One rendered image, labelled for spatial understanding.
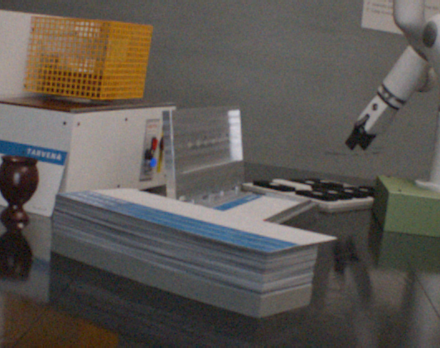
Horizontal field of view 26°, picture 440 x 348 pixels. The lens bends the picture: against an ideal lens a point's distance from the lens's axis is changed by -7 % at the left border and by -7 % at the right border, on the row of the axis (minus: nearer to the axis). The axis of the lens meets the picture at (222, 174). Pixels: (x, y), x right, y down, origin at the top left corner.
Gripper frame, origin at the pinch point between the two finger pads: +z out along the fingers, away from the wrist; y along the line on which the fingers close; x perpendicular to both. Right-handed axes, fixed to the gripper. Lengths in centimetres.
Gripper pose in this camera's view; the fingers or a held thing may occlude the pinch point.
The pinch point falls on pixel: (358, 142)
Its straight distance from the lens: 268.6
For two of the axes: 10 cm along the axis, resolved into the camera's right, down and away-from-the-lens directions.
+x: -5.9, -6.8, 4.4
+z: -5.3, 7.3, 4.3
